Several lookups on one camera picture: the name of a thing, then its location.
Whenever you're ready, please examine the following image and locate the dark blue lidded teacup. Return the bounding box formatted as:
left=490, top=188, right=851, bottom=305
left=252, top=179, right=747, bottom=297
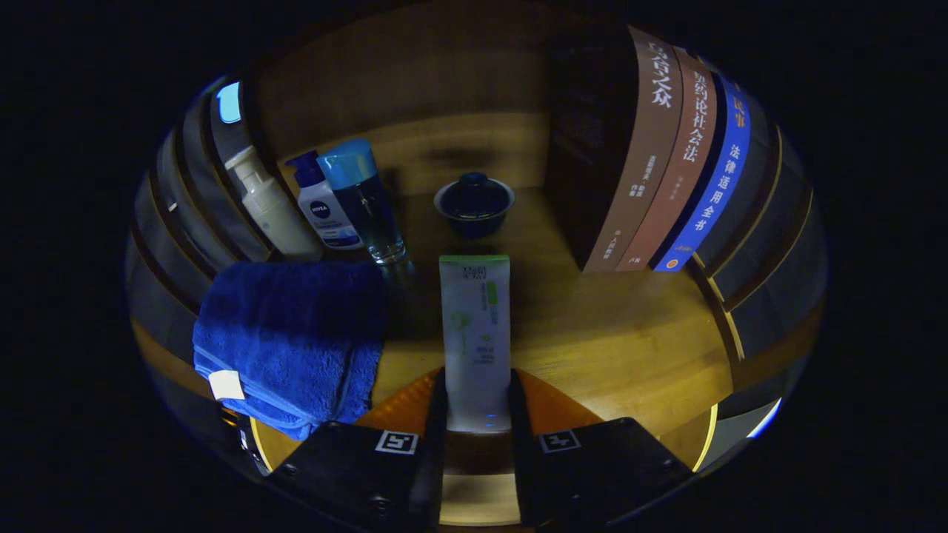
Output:
left=433, top=172, right=516, bottom=240

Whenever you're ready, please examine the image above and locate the blue towel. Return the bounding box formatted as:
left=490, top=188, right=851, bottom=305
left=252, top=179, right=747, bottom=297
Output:
left=191, top=259, right=387, bottom=443

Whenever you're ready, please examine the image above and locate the clear blue bottle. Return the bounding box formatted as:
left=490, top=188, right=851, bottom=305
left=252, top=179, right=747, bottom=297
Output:
left=316, top=138, right=408, bottom=266

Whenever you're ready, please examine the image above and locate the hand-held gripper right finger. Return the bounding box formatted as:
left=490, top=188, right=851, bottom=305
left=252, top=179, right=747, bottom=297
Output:
left=507, top=366, right=697, bottom=528

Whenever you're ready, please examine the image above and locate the blue book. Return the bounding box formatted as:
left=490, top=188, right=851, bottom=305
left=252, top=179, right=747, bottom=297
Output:
left=652, top=74, right=752, bottom=273

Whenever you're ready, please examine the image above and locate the white bottle blue pump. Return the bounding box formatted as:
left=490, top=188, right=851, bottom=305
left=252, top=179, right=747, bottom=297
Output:
left=286, top=150, right=364, bottom=251

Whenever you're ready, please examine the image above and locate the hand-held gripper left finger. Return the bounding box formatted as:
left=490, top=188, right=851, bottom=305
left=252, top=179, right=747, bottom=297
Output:
left=265, top=366, right=449, bottom=530

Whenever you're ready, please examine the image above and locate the reddish brown book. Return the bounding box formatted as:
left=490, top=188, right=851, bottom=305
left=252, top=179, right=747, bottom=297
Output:
left=616, top=46, right=718, bottom=272

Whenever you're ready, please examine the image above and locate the white green tube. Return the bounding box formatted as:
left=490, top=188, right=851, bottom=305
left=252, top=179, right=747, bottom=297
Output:
left=438, top=255, right=513, bottom=434

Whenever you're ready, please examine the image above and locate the wooden countertop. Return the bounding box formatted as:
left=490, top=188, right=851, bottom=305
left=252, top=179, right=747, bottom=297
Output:
left=130, top=181, right=745, bottom=528

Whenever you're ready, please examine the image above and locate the wooden cabinet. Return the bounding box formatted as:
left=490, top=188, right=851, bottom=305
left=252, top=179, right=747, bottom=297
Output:
left=126, top=0, right=829, bottom=475

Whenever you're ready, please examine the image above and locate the dark brown book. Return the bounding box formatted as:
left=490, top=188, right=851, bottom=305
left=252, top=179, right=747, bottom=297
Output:
left=544, top=22, right=684, bottom=273

